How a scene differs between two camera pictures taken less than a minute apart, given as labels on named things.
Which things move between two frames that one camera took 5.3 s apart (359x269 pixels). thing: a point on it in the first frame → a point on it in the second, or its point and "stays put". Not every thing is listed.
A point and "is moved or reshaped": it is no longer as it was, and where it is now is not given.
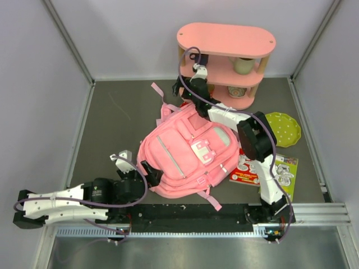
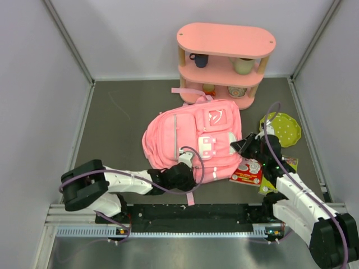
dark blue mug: (203, 59) stays put
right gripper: (176, 87) → (243, 145)
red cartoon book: (246, 171) stays put
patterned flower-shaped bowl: (236, 92) stays put
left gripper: (154, 176) → (189, 180)
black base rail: (198, 214) stays put
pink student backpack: (192, 154) is moved or reshaped
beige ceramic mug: (243, 66) stays put
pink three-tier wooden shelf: (236, 56) stays put
